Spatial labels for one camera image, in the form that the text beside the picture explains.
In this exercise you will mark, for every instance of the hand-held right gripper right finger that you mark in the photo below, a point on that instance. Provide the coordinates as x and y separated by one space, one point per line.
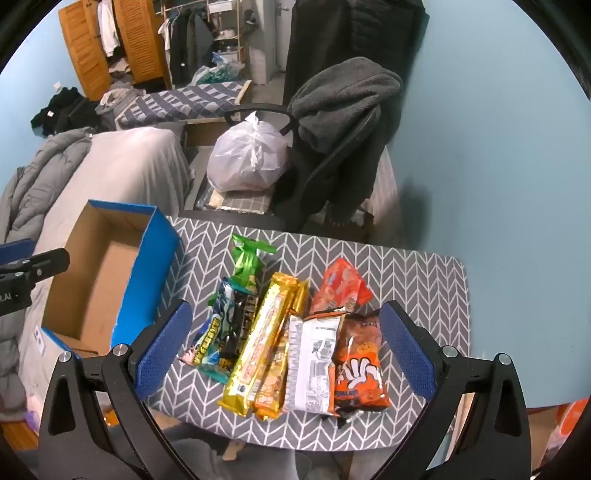
411 355

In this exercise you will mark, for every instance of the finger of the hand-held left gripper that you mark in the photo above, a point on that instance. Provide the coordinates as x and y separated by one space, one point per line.
48 263
16 251

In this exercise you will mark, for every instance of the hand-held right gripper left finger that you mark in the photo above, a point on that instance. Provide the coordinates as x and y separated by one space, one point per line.
164 353

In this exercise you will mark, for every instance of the orange brown snack packet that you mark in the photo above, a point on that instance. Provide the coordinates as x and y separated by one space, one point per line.
362 364

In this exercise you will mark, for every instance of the teal snack packet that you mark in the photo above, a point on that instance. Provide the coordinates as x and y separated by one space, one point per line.
210 330

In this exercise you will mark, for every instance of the blue cardboard box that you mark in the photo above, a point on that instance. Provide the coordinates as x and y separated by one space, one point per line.
99 295

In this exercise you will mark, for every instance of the black snack packet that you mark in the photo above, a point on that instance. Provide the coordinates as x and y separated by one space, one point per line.
238 330

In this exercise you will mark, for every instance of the shiny gold snack packet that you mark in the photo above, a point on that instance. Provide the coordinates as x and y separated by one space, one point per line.
261 341

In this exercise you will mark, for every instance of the white and orange snack packet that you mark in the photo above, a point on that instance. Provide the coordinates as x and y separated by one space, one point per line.
311 360

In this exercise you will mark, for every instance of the yellow orange snack packet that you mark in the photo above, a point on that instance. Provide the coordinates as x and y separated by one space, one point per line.
277 383

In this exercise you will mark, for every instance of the grey comforter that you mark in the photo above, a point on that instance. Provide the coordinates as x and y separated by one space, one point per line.
37 184

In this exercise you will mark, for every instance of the red orange snack packet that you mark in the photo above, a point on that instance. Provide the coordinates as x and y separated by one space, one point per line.
337 286

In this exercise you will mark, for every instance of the green snack packet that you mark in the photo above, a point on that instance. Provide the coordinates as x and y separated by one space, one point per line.
249 265

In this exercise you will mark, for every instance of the bed with grey sheet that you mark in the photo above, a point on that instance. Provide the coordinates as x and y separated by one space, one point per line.
129 161

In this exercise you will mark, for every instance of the black clothes pile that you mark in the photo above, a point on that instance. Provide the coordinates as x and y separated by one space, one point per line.
64 110

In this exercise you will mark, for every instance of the person's grey pants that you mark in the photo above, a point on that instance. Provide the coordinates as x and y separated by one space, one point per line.
277 461

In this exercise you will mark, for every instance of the black office chair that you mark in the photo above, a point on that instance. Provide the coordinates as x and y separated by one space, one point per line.
314 184

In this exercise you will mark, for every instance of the brown cardboard box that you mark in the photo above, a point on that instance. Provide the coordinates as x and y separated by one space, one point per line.
205 131

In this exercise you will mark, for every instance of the grey patterned mattress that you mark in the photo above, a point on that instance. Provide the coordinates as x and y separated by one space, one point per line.
184 101

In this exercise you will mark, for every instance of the white plastic bag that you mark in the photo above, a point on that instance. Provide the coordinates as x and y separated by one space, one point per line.
247 157

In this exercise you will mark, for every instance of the white hanging shirt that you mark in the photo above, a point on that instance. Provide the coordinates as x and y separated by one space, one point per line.
108 32

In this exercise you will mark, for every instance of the wooden louvred wardrobe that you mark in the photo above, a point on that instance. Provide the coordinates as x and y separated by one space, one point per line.
138 41

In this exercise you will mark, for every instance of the teal plastic bag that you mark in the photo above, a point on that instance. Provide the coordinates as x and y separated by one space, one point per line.
217 74

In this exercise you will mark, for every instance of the dark grey fleece blanket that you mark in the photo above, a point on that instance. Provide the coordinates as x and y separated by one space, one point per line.
344 106

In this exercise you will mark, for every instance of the clothes rack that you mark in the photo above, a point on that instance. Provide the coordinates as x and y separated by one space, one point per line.
198 41

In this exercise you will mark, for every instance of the black hanging coat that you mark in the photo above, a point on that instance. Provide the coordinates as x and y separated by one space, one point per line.
332 37

